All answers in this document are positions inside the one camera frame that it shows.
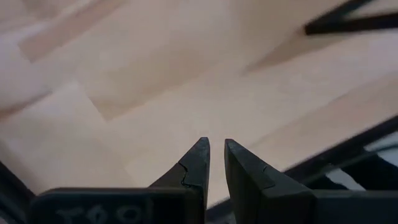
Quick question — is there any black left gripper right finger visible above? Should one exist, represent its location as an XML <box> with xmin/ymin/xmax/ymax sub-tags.
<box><xmin>224</xmin><ymin>139</ymin><xmax>398</xmax><ymax>224</ymax></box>

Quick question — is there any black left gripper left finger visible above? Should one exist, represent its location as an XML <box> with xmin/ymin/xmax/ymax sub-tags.
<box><xmin>29</xmin><ymin>136</ymin><xmax>211</xmax><ymax>224</ymax></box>

